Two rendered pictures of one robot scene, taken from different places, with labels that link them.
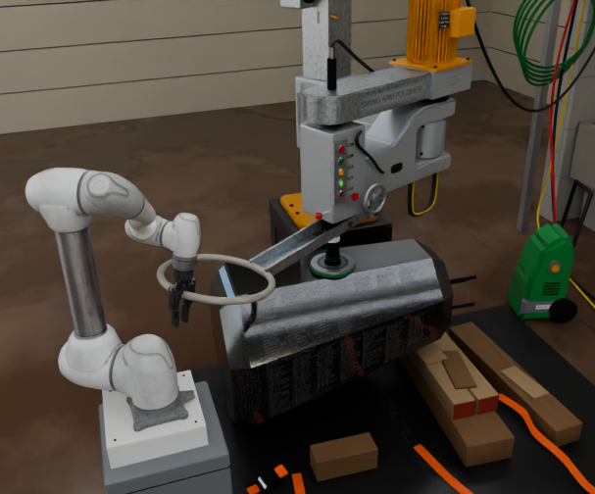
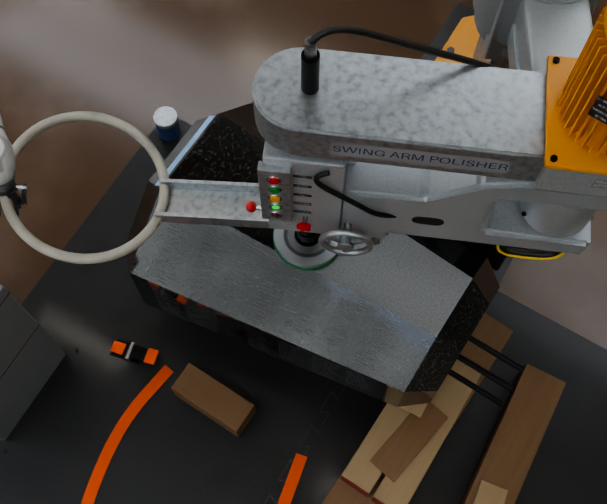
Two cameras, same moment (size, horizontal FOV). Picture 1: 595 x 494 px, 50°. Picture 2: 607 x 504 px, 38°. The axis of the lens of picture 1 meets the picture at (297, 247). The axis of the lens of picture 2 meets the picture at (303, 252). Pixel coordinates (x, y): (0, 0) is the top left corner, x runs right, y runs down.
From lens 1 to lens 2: 2.44 m
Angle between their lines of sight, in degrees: 49
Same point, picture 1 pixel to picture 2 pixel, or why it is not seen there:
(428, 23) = (590, 84)
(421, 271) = (407, 339)
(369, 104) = (353, 151)
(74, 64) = not seen: outside the picture
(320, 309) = (243, 277)
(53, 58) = not seen: outside the picture
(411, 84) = (478, 157)
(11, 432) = (20, 78)
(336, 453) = (198, 396)
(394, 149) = (424, 204)
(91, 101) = not seen: outside the picture
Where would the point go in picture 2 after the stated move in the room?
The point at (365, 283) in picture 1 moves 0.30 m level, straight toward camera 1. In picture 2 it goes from (319, 294) to (240, 348)
